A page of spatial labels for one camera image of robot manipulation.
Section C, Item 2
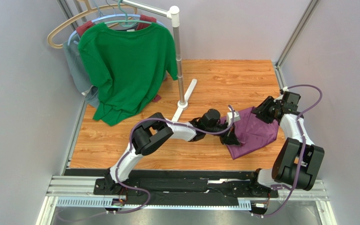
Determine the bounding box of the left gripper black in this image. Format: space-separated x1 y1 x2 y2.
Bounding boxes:
205 120 240 147

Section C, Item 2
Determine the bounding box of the wooden clothes hanger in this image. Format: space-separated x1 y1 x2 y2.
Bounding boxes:
47 0 138 49

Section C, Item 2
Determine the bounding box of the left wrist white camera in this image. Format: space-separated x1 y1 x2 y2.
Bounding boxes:
225 111 240 126

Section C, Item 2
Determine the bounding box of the light blue clothes hanger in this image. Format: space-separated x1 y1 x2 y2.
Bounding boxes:
67 14 166 47

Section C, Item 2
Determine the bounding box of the grey garment on rack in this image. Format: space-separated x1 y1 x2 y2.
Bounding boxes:
63 36 100 108

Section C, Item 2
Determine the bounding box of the purple cloth napkin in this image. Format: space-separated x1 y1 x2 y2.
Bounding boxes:
227 106 279 159

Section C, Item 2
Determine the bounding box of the green t-shirt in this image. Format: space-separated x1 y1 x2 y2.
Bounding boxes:
78 23 178 126

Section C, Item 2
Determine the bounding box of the teal clothes hanger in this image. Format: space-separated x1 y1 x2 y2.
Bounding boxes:
104 0 152 28

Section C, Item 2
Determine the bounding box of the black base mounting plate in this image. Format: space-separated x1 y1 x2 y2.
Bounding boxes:
64 168 312 207

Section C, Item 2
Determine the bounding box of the aluminium frame rail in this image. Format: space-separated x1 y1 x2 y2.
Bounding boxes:
273 0 321 90

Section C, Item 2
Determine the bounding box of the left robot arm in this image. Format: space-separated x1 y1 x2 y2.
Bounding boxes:
100 108 241 191

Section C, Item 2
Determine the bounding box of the white clothes rack stand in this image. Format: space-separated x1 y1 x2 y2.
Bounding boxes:
117 0 197 122

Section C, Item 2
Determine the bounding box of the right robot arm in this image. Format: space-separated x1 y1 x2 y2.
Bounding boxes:
252 91 324 191

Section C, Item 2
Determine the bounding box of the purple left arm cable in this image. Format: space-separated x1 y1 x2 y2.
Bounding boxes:
105 105 236 214

